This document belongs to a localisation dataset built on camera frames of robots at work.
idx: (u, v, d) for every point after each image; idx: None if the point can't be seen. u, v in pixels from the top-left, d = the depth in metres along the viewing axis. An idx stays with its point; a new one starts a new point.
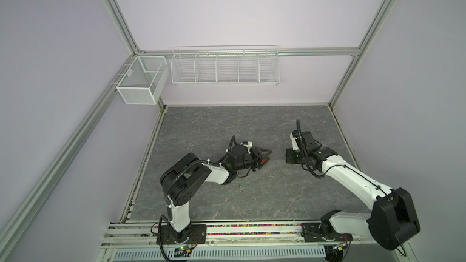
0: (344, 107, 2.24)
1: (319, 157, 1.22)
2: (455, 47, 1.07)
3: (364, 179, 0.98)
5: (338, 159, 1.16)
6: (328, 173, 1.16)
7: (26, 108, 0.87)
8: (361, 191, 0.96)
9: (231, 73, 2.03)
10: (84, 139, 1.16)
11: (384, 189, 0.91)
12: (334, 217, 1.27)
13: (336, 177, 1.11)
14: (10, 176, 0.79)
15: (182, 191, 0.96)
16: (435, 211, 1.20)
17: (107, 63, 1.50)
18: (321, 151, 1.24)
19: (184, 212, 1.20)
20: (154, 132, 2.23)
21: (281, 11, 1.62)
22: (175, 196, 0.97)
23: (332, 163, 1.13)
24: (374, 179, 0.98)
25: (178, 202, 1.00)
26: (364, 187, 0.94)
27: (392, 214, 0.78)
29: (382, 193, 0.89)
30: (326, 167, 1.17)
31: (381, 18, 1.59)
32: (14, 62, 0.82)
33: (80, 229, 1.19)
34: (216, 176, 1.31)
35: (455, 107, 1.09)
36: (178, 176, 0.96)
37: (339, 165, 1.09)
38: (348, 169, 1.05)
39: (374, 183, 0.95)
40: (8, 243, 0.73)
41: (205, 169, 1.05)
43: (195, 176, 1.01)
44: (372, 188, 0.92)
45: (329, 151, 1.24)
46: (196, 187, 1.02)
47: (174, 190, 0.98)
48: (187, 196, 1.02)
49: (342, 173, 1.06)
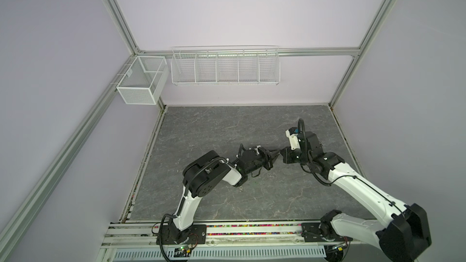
0: (344, 107, 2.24)
1: (325, 166, 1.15)
2: (456, 47, 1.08)
3: (377, 193, 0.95)
5: (347, 169, 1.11)
6: (336, 183, 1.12)
7: (25, 106, 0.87)
8: (374, 207, 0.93)
9: (231, 73, 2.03)
10: (83, 140, 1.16)
11: (399, 206, 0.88)
12: (337, 220, 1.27)
13: (346, 187, 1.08)
14: (9, 176, 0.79)
15: (204, 184, 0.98)
16: (434, 211, 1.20)
17: (107, 63, 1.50)
18: (327, 158, 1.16)
19: (192, 210, 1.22)
20: (154, 132, 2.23)
21: (281, 11, 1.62)
22: (195, 188, 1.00)
23: (340, 173, 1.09)
24: (387, 194, 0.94)
25: (198, 194, 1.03)
26: (378, 202, 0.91)
27: (409, 235, 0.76)
29: (397, 211, 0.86)
30: (333, 176, 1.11)
31: (382, 17, 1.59)
32: (13, 62, 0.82)
33: (80, 229, 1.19)
34: (230, 176, 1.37)
35: (456, 107, 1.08)
36: (201, 169, 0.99)
37: (348, 176, 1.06)
38: (360, 182, 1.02)
39: (389, 199, 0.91)
40: (8, 243, 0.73)
41: (226, 167, 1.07)
43: (216, 171, 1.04)
44: (386, 205, 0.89)
45: (335, 157, 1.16)
46: (216, 182, 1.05)
47: (195, 182, 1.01)
48: (207, 190, 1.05)
49: (352, 185, 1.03)
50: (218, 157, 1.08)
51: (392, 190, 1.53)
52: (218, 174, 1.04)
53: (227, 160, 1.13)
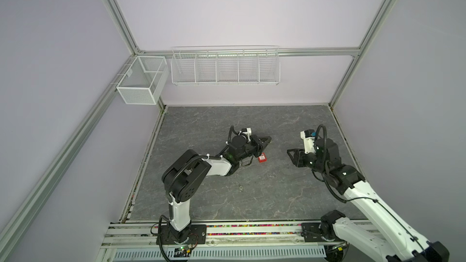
0: (344, 107, 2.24)
1: (343, 182, 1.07)
2: (456, 47, 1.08)
3: (397, 224, 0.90)
5: (368, 190, 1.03)
6: (352, 202, 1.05)
7: (26, 106, 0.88)
8: (391, 236, 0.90)
9: (231, 73, 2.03)
10: (83, 139, 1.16)
11: (421, 242, 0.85)
12: (339, 225, 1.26)
13: (361, 207, 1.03)
14: (10, 176, 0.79)
15: (185, 187, 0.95)
16: (434, 211, 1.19)
17: (108, 63, 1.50)
18: (347, 174, 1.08)
19: (185, 210, 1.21)
20: (154, 132, 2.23)
21: (281, 11, 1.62)
22: (178, 194, 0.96)
23: (360, 194, 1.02)
24: (408, 225, 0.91)
25: (181, 199, 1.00)
26: (399, 235, 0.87)
27: None
29: (419, 248, 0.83)
30: (351, 194, 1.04)
31: (382, 17, 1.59)
32: (13, 62, 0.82)
33: (80, 229, 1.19)
34: (218, 168, 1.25)
35: (456, 107, 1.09)
36: (179, 173, 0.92)
37: (369, 198, 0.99)
38: (381, 207, 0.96)
39: (409, 231, 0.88)
40: (8, 244, 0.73)
41: (205, 164, 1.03)
43: (195, 172, 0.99)
44: (408, 239, 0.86)
45: (355, 174, 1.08)
46: (197, 182, 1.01)
47: (177, 187, 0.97)
48: (190, 192, 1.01)
49: (371, 208, 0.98)
50: (194, 157, 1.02)
51: (392, 189, 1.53)
52: (197, 174, 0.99)
53: (207, 157, 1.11)
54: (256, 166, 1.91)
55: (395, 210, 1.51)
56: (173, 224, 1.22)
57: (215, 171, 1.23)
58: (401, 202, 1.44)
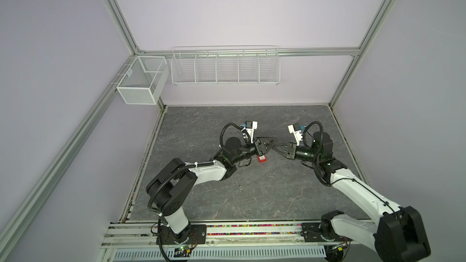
0: (344, 107, 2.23)
1: (327, 170, 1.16)
2: (456, 47, 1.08)
3: (372, 194, 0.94)
5: (347, 173, 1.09)
6: (335, 185, 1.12)
7: (25, 105, 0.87)
8: (369, 207, 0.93)
9: (231, 73, 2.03)
10: (84, 139, 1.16)
11: (392, 206, 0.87)
12: (337, 219, 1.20)
13: (344, 190, 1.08)
14: (11, 175, 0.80)
15: (168, 202, 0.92)
16: (434, 211, 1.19)
17: (107, 63, 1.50)
18: (331, 164, 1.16)
19: (179, 214, 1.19)
20: (154, 132, 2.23)
21: (281, 11, 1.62)
22: (161, 207, 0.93)
23: (341, 176, 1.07)
24: (382, 196, 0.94)
25: (165, 212, 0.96)
26: (372, 202, 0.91)
27: (400, 234, 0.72)
29: (390, 210, 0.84)
30: (333, 179, 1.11)
31: (382, 17, 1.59)
32: (14, 62, 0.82)
33: (81, 228, 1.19)
34: (211, 175, 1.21)
35: (456, 107, 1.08)
36: (160, 186, 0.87)
37: (347, 178, 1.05)
38: (357, 184, 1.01)
39: (383, 199, 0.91)
40: (8, 244, 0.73)
41: (190, 176, 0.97)
43: (178, 185, 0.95)
44: (380, 204, 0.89)
45: (339, 164, 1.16)
46: (182, 195, 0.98)
47: (160, 200, 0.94)
48: (175, 205, 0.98)
49: (350, 187, 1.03)
50: (178, 169, 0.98)
51: (392, 190, 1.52)
52: (181, 187, 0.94)
53: (195, 167, 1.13)
54: (256, 166, 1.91)
55: None
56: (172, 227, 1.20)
57: (208, 176, 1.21)
58: (401, 202, 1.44)
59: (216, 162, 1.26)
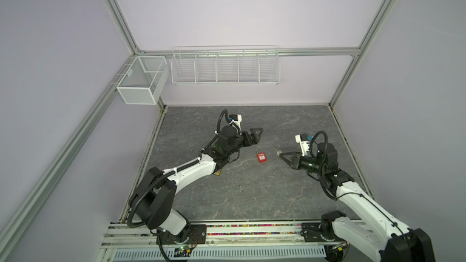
0: (344, 107, 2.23)
1: (334, 182, 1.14)
2: (457, 47, 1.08)
3: (380, 213, 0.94)
5: (355, 187, 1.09)
6: (342, 199, 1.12)
7: (26, 105, 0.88)
8: (376, 225, 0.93)
9: (231, 73, 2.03)
10: (84, 139, 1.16)
11: (401, 227, 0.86)
12: (338, 223, 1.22)
13: (352, 205, 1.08)
14: (11, 175, 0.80)
15: (153, 215, 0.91)
16: (435, 211, 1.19)
17: (108, 63, 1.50)
18: (338, 176, 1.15)
19: (174, 218, 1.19)
20: (154, 131, 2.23)
21: (281, 11, 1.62)
22: (147, 221, 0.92)
23: (347, 190, 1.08)
24: (391, 215, 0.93)
25: (153, 224, 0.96)
26: (380, 221, 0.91)
27: (408, 257, 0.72)
29: (398, 231, 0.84)
30: (340, 191, 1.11)
31: (381, 17, 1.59)
32: (13, 61, 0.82)
33: (80, 229, 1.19)
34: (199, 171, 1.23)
35: (456, 107, 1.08)
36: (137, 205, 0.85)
37: (355, 193, 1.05)
38: (366, 200, 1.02)
39: (391, 219, 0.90)
40: (7, 244, 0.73)
41: (169, 186, 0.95)
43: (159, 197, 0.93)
44: (388, 224, 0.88)
45: (346, 176, 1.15)
46: (166, 204, 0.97)
47: (144, 214, 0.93)
48: (161, 215, 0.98)
49: (358, 202, 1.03)
50: (155, 181, 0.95)
51: (392, 189, 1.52)
52: (161, 198, 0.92)
53: (175, 173, 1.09)
54: (256, 166, 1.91)
55: (394, 209, 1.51)
56: (168, 231, 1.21)
57: (193, 176, 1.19)
58: (401, 202, 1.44)
59: (202, 159, 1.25)
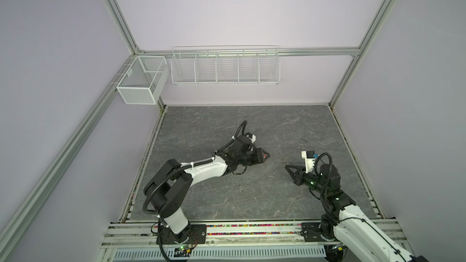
0: (344, 107, 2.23)
1: (336, 205, 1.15)
2: (456, 48, 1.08)
3: (383, 240, 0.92)
5: (357, 211, 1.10)
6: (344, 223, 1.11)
7: (26, 105, 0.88)
8: (378, 252, 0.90)
9: (231, 73, 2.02)
10: (84, 139, 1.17)
11: (403, 254, 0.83)
12: (341, 228, 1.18)
13: (354, 231, 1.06)
14: (11, 175, 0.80)
15: (165, 203, 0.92)
16: (434, 211, 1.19)
17: (107, 63, 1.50)
18: (340, 199, 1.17)
19: (178, 214, 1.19)
20: (154, 131, 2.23)
21: (281, 11, 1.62)
22: (159, 210, 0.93)
23: (350, 214, 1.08)
24: (394, 242, 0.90)
25: (164, 214, 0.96)
26: (382, 247, 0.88)
27: None
29: (401, 259, 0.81)
30: (343, 216, 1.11)
31: (381, 19, 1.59)
32: (13, 62, 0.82)
33: (80, 229, 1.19)
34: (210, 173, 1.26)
35: (456, 107, 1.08)
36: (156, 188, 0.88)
37: (357, 218, 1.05)
38: (368, 225, 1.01)
39: (394, 246, 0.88)
40: (7, 244, 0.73)
41: (186, 178, 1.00)
43: (175, 186, 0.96)
44: (391, 252, 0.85)
45: (347, 199, 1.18)
46: (181, 195, 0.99)
47: (158, 202, 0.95)
48: (173, 207, 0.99)
49: (360, 227, 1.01)
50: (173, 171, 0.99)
51: (392, 189, 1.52)
52: (176, 188, 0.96)
53: (191, 167, 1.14)
54: (256, 166, 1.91)
55: (394, 209, 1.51)
56: (175, 226, 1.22)
57: (206, 174, 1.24)
58: (402, 202, 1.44)
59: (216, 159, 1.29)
